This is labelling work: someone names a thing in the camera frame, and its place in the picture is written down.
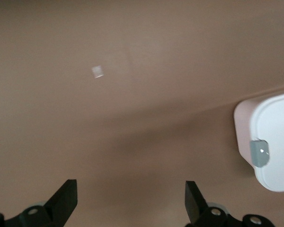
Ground small tape patch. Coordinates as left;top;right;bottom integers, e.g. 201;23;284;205
91;65;104;79

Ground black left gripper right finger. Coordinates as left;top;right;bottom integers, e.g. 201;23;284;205
185;181;275;227

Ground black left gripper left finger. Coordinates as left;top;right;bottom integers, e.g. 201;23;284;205
0;179;78;227

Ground pale pink box base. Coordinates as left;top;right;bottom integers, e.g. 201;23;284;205
233;90;284;171

